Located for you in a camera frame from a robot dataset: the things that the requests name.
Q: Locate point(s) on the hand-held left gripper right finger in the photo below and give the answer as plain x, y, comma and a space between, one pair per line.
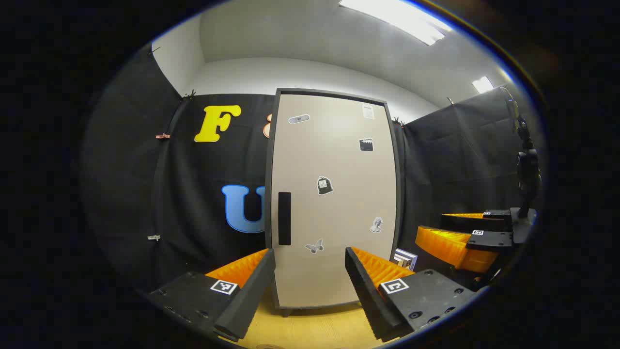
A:
368, 295

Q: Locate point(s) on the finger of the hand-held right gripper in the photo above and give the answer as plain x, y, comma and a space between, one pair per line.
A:
489, 241
477, 224

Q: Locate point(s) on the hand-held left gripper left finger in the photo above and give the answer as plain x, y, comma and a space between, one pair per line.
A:
252, 295

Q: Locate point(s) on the dark grey cabinet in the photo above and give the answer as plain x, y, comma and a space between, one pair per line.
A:
269, 160

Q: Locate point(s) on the beige cabinet door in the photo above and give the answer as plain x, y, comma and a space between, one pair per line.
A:
334, 145

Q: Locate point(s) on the brown cover book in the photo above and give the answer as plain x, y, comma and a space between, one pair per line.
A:
397, 261

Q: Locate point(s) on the white cover book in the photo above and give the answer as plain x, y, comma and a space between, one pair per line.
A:
404, 264

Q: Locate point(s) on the black backdrop cloth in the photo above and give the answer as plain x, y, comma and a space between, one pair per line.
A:
193, 194

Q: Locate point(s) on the small ceiling light panel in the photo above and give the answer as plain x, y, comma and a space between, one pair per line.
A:
483, 84

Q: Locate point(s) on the large ceiling light panel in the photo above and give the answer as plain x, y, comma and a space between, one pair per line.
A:
397, 17

